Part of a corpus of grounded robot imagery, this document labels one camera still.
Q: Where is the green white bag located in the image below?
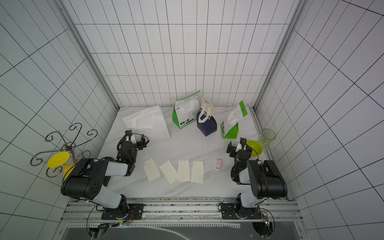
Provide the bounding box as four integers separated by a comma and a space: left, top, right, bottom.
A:
172, 91, 200, 129
221, 101, 248, 139

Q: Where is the black wire scroll stand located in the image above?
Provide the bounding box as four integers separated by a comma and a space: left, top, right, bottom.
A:
30, 123, 98, 180

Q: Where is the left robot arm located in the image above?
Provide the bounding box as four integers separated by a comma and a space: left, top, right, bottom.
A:
61, 130, 150, 221

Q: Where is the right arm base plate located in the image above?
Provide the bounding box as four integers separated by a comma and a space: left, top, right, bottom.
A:
218, 203, 262, 220

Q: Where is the navy blue beige bag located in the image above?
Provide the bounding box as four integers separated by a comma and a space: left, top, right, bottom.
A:
197, 98, 217, 137

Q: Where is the clear green plastic cup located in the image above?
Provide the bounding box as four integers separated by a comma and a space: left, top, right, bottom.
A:
257, 129, 276, 149

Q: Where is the aluminium mounting rail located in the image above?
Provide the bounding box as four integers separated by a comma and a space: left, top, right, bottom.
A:
61, 197, 302, 224

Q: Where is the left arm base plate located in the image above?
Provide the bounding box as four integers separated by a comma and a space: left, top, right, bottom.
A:
101, 204, 145, 221

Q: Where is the lime green bowl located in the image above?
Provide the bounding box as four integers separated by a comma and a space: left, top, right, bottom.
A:
247, 140, 263, 157

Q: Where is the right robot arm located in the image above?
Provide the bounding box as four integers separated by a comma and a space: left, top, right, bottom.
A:
227, 138, 288, 219

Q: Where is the yellow plastic goblet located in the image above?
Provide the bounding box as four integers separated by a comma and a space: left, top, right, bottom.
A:
47, 152, 75, 180

